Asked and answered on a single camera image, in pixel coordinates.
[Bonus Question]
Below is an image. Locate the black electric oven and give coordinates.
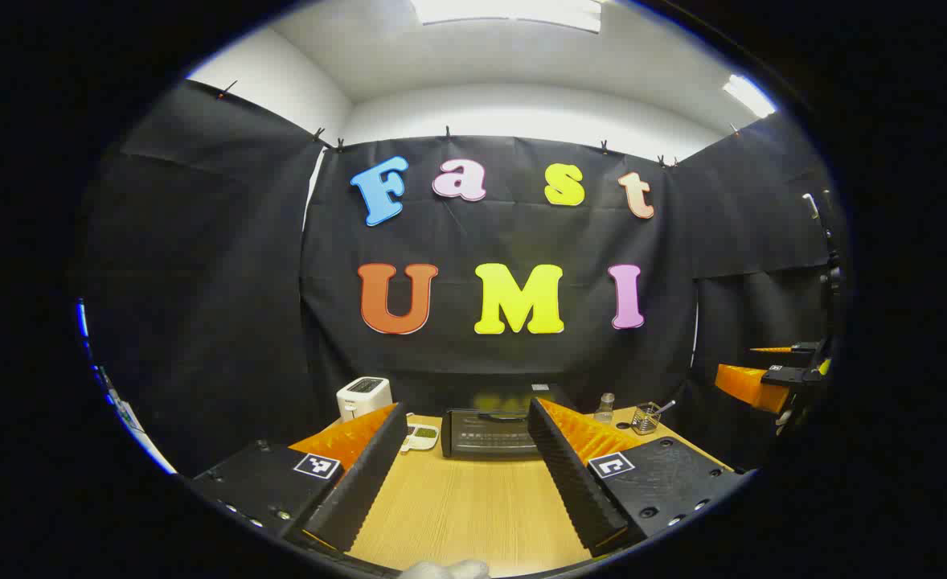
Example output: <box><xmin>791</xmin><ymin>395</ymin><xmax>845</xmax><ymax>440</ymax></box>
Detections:
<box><xmin>440</xmin><ymin>383</ymin><xmax>583</xmax><ymax>461</ymax></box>

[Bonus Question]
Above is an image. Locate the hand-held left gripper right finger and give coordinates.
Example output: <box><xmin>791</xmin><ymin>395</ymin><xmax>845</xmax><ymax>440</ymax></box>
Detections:
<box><xmin>527</xmin><ymin>396</ymin><xmax>752</xmax><ymax>557</ymax></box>

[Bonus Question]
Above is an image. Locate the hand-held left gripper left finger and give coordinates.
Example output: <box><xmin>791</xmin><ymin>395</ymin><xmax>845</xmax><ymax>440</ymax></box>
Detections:
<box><xmin>188</xmin><ymin>402</ymin><xmax>410</xmax><ymax>556</ymax></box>

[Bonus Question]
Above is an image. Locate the ceiling light panel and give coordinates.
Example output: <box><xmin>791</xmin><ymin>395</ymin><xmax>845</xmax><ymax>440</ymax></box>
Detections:
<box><xmin>723</xmin><ymin>75</ymin><xmax>777</xmax><ymax>120</ymax></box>

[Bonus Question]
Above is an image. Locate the white toaster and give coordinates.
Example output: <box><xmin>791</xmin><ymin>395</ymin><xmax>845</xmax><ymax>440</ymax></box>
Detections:
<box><xmin>336</xmin><ymin>376</ymin><xmax>393</xmax><ymax>424</ymax></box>

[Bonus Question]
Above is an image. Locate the white divided snack dish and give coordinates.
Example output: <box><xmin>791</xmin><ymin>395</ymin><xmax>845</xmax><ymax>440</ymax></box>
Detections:
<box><xmin>401</xmin><ymin>422</ymin><xmax>441</xmax><ymax>453</ymax></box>

